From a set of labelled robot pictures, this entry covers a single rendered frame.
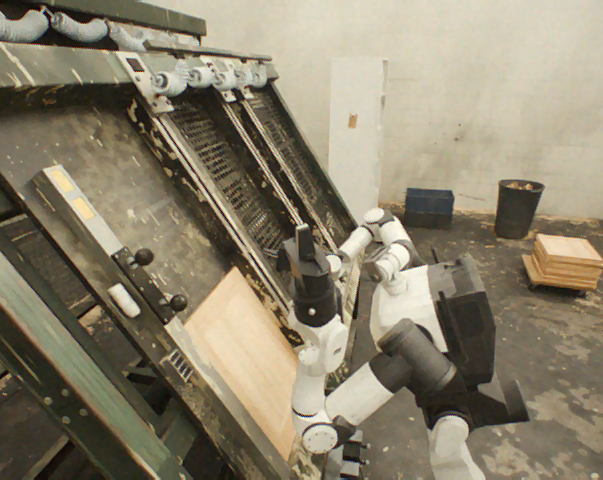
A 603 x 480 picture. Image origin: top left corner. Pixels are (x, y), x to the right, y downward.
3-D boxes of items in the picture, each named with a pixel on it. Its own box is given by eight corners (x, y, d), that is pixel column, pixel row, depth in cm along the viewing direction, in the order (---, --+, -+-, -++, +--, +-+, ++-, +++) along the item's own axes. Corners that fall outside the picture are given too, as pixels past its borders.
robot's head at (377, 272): (406, 269, 105) (394, 244, 104) (390, 286, 100) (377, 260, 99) (387, 271, 110) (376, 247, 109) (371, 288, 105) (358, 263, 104)
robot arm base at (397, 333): (421, 386, 96) (457, 357, 93) (417, 410, 84) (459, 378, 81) (377, 338, 99) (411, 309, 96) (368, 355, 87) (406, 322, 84)
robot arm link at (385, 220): (389, 200, 151) (406, 230, 132) (400, 225, 157) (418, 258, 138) (361, 213, 153) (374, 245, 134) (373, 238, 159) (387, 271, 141)
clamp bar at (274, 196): (329, 303, 188) (374, 283, 179) (181, 73, 162) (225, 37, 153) (332, 292, 197) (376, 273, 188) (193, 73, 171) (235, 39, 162)
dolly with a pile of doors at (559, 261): (593, 302, 355) (606, 261, 339) (527, 292, 370) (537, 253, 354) (573, 272, 409) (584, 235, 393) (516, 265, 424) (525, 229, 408)
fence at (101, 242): (274, 488, 104) (287, 485, 103) (31, 178, 84) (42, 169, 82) (279, 470, 109) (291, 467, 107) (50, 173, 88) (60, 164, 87)
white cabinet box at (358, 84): (370, 231, 513) (382, 57, 433) (326, 226, 530) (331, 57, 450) (376, 216, 567) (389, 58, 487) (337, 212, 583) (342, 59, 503)
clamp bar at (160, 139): (306, 380, 141) (366, 359, 131) (91, 73, 115) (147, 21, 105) (312, 361, 150) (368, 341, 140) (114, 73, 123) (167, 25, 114)
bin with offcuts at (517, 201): (537, 243, 478) (550, 191, 453) (490, 238, 493) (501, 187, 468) (529, 228, 523) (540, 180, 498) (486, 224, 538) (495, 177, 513)
